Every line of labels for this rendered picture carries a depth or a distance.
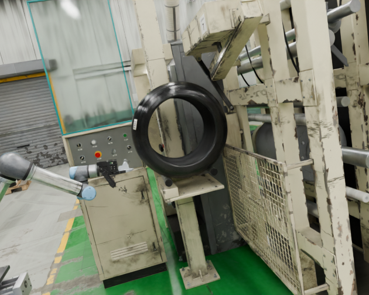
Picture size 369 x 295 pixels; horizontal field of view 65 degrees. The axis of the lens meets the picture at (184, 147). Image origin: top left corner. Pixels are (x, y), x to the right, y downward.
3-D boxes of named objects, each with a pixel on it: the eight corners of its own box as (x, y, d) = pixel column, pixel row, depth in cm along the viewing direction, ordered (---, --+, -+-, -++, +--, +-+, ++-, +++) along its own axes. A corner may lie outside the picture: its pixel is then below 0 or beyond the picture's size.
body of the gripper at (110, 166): (116, 161, 170) (95, 163, 168) (118, 175, 171) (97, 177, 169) (117, 158, 177) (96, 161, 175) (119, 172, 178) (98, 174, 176)
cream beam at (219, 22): (184, 57, 198) (180, 34, 196) (219, 51, 202) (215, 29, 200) (208, 34, 139) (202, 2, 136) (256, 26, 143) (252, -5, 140)
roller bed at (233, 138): (215, 153, 226) (208, 116, 221) (233, 149, 228) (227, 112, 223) (224, 157, 206) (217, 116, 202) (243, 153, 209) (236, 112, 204)
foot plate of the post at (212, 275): (179, 270, 239) (178, 266, 239) (210, 261, 244) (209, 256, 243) (185, 290, 213) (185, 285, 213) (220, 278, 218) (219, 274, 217)
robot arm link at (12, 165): (4, 150, 134) (101, 186, 159) (4, 149, 144) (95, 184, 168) (-7, 174, 132) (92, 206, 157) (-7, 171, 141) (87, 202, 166)
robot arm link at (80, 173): (72, 179, 174) (70, 165, 173) (91, 177, 175) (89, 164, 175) (69, 182, 166) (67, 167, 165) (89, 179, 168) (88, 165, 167)
